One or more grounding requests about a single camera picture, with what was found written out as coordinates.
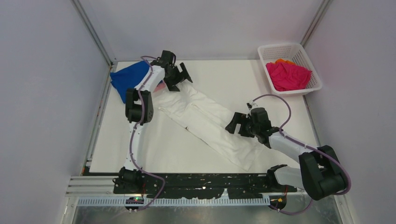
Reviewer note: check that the white t shirt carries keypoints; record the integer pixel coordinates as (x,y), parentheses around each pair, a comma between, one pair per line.
(206,120)

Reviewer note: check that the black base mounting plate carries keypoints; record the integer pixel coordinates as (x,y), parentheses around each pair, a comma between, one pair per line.
(200,186)

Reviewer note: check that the folded pink t shirt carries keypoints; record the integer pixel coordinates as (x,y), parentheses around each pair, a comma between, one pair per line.
(160,86)

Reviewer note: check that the magenta t shirt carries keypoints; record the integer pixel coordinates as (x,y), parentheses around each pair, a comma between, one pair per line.
(286,77)

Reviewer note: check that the orange t shirt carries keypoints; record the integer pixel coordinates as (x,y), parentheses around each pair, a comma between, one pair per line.
(284,61)

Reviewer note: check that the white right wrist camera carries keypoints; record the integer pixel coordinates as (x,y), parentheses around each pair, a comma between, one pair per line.
(252,105)

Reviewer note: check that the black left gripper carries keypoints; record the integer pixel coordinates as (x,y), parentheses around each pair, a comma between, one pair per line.
(172,85)

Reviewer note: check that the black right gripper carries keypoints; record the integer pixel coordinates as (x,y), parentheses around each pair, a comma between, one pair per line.
(238,118)

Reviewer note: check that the folded blue t shirt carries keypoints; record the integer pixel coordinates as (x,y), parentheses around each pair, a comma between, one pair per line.
(128,77)

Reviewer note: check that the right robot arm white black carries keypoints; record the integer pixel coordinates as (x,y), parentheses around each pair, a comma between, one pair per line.
(319,173)

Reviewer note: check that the white plastic laundry basket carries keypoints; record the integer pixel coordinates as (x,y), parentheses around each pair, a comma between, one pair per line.
(293,52)

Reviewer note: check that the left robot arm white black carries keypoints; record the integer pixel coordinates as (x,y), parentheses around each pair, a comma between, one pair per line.
(139,110)

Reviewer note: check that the aluminium frame rails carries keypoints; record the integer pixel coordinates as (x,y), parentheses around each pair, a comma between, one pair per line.
(97,190)

